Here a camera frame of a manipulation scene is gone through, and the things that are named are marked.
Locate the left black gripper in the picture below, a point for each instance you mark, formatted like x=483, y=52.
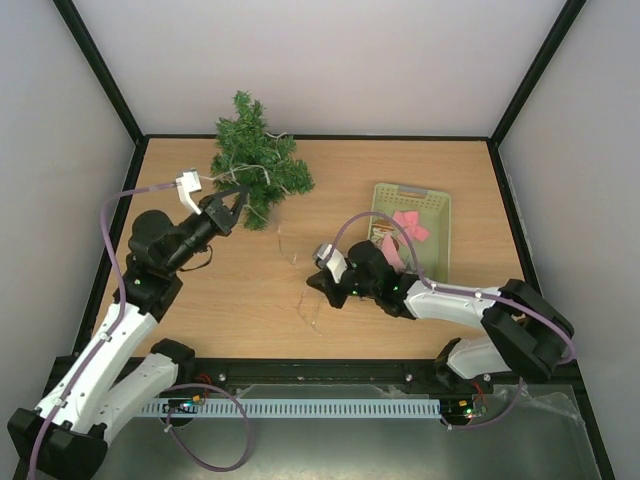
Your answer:
x=222, y=219

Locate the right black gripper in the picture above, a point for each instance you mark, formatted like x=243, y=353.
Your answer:
x=332, y=289

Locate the clear string light garland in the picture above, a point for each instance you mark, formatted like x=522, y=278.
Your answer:
x=267, y=164

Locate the small green christmas tree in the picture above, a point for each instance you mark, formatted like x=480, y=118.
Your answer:
x=249, y=117

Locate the green perforated plastic basket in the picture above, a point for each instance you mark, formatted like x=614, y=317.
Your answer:
x=435, y=208

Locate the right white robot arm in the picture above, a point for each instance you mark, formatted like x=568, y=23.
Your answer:
x=524, y=334

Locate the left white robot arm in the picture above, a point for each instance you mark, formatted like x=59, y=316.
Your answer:
x=68, y=433

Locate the pink fabric triangle ornament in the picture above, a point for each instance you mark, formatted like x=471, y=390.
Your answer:
x=389, y=246

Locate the pink fabric bow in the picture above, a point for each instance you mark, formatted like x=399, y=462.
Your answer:
x=409, y=221

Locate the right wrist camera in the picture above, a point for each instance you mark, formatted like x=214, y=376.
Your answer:
x=326, y=257

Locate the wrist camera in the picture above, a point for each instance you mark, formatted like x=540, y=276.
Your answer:
x=187, y=183
x=326, y=257

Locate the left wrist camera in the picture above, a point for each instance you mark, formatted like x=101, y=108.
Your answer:
x=187, y=183

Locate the black aluminium front rail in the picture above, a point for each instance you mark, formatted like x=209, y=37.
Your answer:
x=418, y=375

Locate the white slotted cable duct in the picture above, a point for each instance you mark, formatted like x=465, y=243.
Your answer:
x=299, y=409

